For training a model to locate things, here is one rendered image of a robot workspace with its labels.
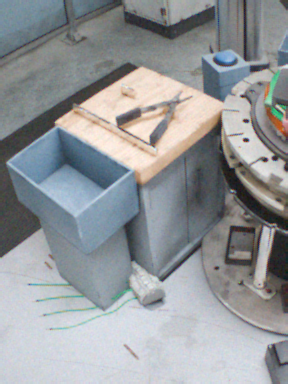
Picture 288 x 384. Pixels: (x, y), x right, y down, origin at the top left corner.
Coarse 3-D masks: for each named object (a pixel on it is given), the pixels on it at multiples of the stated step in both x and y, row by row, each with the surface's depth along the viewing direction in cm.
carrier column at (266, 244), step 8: (264, 232) 76; (272, 232) 76; (264, 240) 78; (272, 240) 77; (264, 248) 79; (272, 248) 79; (264, 256) 80; (256, 264) 83; (264, 264) 82; (256, 272) 84; (264, 272) 83; (256, 280) 86; (264, 280) 85; (256, 288) 87
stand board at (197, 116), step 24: (144, 72) 90; (96, 96) 86; (120, 96) 85; (144, 96) 85; (168, 96) 84; (192, 96) 84; (72, 120) 82; (144, 120) 80; (192, 120) 79; (216, 120) 81; (96, 144) 77; (120, 144) 77; (168, 144) 76; (192, 144) 79; (144, 168) 73
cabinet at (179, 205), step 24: (216, 144) 86; (168, 168) 78; (192, 168) 84; (216, 168) 90; (144, 192) 76; (168, 192) 82; (192, 192) 88; (216, 192) 95; (144, 216) 80; (168, 216) 86; (192, 216) 92; (216, 216) 100; (144, 240) 85; (168, 240) 90; (192, 240) 97; (144, 264) 91; (168, 264) 94
